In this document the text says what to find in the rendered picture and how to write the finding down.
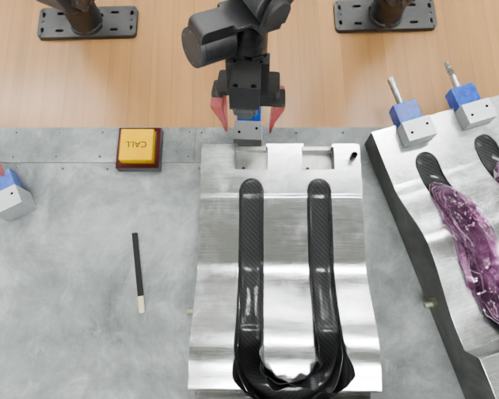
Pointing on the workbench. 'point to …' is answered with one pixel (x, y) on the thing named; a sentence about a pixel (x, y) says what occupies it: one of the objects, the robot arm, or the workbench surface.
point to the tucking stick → (138, 273)
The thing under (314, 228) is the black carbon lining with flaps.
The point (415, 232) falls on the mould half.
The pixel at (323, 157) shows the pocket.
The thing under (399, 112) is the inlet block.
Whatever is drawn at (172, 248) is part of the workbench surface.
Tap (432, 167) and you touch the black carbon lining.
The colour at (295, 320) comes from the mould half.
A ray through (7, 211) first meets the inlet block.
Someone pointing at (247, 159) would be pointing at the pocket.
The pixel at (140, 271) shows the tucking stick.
